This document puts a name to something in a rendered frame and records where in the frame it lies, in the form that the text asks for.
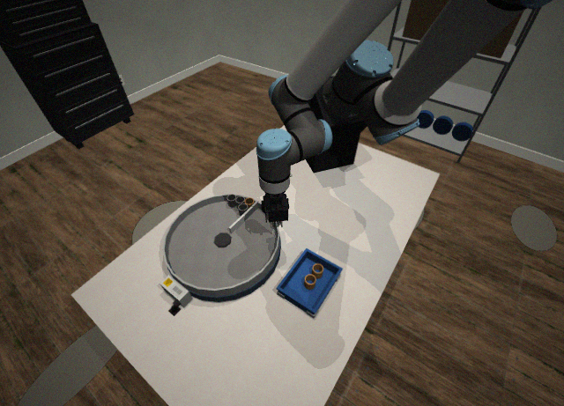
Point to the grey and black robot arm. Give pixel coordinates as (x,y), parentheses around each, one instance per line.
(459,32)

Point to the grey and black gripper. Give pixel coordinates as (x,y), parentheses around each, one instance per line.
(273,213)

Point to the blue open crate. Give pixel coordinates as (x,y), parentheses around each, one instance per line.
(293,282)

